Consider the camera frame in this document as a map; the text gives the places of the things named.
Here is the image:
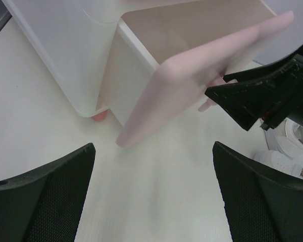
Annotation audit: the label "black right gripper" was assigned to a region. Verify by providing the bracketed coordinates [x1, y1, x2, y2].
[205, 45, 303, 131]

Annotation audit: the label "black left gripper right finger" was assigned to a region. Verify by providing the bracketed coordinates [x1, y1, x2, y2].
[212, 142, 303, 241]

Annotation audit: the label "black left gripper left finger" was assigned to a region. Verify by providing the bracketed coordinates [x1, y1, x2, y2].
[0, 143, 95, 241]

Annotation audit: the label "light pink drawer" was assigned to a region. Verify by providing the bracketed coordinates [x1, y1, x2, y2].
[100, 1, 294, 147]

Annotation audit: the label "white plastic cabinet body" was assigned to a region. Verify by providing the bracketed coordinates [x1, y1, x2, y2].
[2, 0, 152, 118]

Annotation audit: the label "white sneaker lying sideways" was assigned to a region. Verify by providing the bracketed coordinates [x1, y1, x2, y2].
[254, 118, 303, 179]

